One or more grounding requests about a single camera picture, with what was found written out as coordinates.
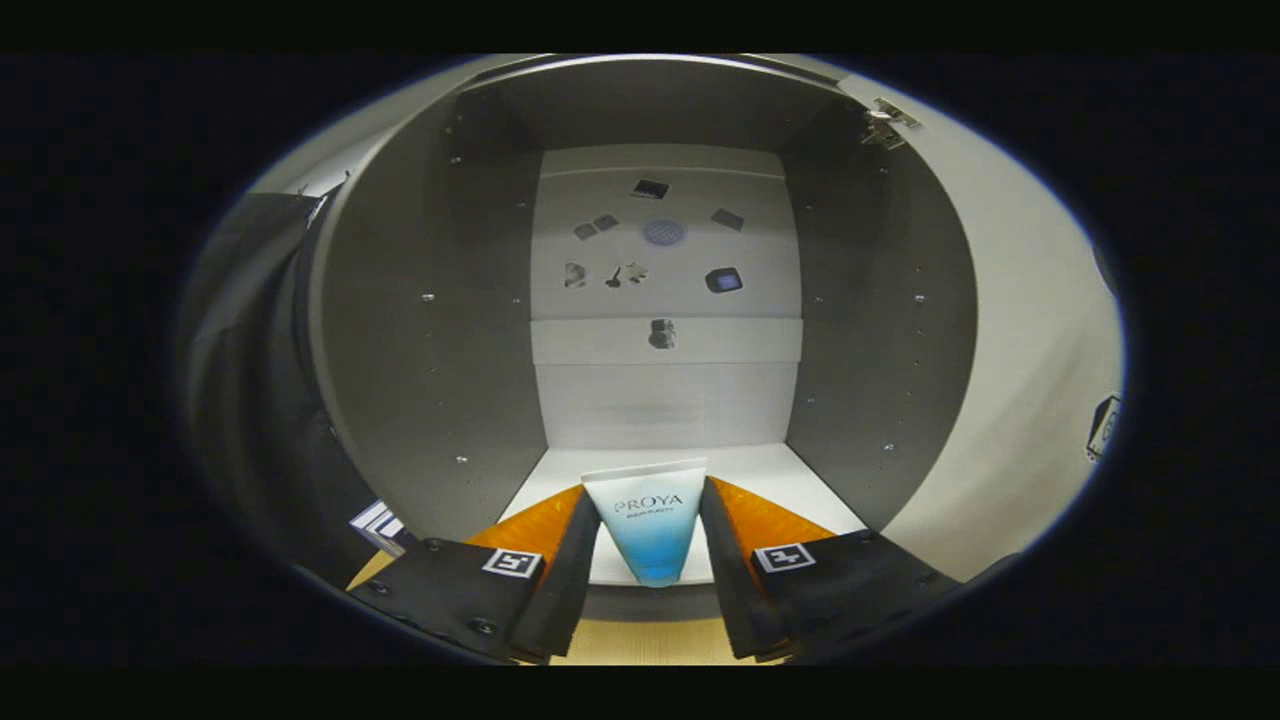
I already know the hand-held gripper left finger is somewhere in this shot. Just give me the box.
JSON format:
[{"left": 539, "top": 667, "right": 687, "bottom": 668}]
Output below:
[{"left": 347, "top": 485, "right": 603, "bottom": 666}]

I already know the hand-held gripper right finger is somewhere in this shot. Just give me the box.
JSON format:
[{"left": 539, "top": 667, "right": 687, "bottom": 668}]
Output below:
[{"left": 698, "top": 476, "right": 966, "bottom": 663}]

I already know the blue and white cosmetic tube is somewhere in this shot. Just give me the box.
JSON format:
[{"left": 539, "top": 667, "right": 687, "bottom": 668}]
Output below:
[{"left": 581, "top": 458, "right": 708, "bottom": 588}]

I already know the light grey cabinet door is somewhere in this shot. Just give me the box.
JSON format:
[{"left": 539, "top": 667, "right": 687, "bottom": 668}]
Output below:
[{"left": 740, "top": 55, "right": 1126, "bottom": 586}]

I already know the grey cabinet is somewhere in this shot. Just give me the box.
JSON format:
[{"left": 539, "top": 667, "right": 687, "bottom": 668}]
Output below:
[{"left": 305, "top": 55, "right": 986, "bottom": 621}]

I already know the metal door hinge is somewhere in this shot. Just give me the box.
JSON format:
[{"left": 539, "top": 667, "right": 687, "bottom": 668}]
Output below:
[{"left": 862, "top": 97, "right": 921, "bottom": 151}]

